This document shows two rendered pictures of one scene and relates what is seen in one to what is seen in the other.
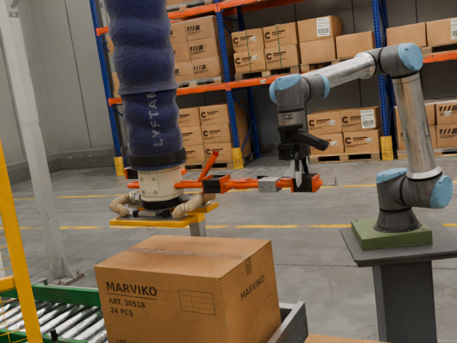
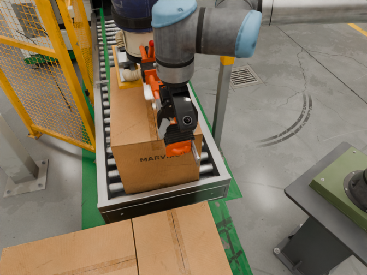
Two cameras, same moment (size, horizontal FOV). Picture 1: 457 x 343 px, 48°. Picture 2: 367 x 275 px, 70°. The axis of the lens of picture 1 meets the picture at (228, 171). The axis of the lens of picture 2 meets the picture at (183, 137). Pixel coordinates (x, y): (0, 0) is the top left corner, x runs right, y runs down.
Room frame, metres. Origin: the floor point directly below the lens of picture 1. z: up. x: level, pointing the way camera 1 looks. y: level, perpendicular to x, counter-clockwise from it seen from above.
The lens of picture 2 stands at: (1.43, -0.65, 1.79)
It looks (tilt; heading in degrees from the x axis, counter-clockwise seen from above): 48 degrees down; 48
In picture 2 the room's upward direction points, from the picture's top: straight up
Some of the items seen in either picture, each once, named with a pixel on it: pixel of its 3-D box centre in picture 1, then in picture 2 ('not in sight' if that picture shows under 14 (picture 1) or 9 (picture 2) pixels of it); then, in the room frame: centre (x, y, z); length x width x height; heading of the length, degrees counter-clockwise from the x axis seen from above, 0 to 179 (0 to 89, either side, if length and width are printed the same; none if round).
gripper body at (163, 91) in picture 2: (292, 142); (175, 92); (1.78, -0.23, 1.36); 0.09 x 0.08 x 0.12; 62
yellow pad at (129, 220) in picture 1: (151, 216); (125, 61); (1.95, 0.32, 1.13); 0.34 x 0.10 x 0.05; 63
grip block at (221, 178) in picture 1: (216, 184); (154, 70); (1.92, 0.05, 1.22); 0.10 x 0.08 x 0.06; 153
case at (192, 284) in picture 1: (190, 299); (153, 124); (2.01, 0.23, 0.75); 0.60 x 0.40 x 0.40; 58
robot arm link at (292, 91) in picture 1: (290, 93); (175, 31); (1.78, -0.24, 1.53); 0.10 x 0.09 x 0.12; 128
